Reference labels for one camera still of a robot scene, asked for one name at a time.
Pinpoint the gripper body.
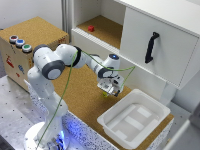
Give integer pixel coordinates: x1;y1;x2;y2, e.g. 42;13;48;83
97;75;123;98

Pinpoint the pink block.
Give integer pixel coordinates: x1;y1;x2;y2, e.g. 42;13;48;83
87;25;95;33

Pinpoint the white plastic box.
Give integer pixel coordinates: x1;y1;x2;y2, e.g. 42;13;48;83
96;88;172;149

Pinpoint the white cabinet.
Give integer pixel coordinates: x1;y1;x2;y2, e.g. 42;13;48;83
70;0;200;107

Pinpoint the white sliding door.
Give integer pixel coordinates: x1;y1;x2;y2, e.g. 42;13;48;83
119;6;200;90

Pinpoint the green button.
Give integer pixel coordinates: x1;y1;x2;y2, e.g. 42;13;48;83
21;43;33;54

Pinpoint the wooden drawer box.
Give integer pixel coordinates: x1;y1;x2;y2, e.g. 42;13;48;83
0;16;70;92

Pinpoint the blue button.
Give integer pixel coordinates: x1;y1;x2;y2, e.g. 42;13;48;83
15;38;26;48

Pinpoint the red button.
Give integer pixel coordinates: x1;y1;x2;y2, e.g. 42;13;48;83
8;34;19;44

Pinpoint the black door handle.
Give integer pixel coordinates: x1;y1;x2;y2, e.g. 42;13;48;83
144;31;160;64

